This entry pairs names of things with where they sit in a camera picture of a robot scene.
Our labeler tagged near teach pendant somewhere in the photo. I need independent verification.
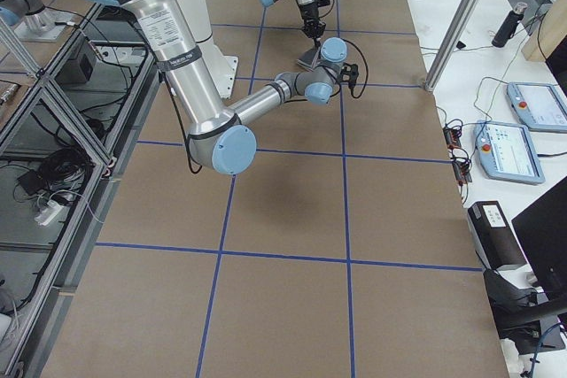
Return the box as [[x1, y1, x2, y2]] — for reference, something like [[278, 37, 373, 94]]
[[474, 120, 546, 185]]

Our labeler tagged black monitor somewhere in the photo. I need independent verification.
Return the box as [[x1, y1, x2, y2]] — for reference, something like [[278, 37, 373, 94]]
[[512, 178, 566, 296]]

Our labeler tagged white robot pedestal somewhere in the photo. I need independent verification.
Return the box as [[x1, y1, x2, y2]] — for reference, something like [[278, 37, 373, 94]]
[[177, 0, 238, 99]]

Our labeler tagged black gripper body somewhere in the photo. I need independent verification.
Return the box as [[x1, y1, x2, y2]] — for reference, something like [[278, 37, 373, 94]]
[[299, 1, 326, 37]]

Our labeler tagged pink towel grey edge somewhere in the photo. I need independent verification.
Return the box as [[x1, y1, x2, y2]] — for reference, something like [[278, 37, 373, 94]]
[[297, 47, 320, 71]]

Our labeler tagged teach pendant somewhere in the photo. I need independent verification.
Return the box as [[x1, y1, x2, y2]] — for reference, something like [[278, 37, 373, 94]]
[[506, 82, 566, 133], [474, 120, 546, 185]]

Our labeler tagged aluminium frame post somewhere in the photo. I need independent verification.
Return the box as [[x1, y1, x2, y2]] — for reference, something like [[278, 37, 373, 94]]
[[423, 0, 479, 92]]

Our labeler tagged far teach pendant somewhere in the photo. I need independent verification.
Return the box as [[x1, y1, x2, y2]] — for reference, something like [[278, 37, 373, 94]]
[[506, 82, 566, 133]]

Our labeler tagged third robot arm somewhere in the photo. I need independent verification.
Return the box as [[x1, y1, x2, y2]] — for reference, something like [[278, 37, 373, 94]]
[[1, 0, 64, 42]]

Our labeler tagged black water bottle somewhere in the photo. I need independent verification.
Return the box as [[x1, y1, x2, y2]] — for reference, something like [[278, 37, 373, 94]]
[[492, 2, 528, 48]]

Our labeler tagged black brown box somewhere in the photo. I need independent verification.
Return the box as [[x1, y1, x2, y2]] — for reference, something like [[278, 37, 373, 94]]
[[467, 201, 527, 272]]

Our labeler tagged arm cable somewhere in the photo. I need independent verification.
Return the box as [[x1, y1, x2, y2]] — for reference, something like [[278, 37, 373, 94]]
[[163, 39, 369, 174]]

